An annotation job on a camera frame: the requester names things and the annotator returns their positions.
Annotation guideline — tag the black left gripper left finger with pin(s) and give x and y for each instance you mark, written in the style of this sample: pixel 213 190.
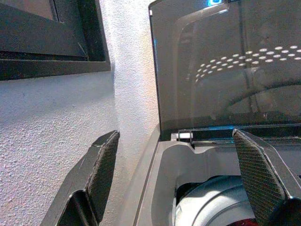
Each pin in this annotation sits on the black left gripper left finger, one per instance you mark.
pixel 98 169

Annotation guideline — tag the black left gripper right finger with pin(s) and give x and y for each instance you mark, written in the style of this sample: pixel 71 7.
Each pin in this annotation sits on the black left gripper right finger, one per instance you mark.
pixel 258 179

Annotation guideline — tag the grey top-load washing machine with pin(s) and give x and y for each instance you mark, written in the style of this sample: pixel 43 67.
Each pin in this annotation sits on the grey top-load washing machine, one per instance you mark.
pixel 169 160

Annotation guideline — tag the red knitted garment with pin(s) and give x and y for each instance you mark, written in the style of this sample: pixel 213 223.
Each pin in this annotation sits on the red knitted garment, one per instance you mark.
pixel 250 222

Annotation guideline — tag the silver washer drum rim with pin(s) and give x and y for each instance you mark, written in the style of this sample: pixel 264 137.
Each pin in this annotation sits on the silver washer drum rim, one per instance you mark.
pixel 207 202

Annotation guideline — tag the dark glass washer lid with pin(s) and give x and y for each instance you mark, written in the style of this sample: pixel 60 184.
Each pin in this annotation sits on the dark glass washer lid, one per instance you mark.
pixel 211 94

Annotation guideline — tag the dark window frame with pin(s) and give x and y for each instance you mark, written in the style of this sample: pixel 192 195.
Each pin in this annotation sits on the dark window frame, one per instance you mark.
pixel 47 35

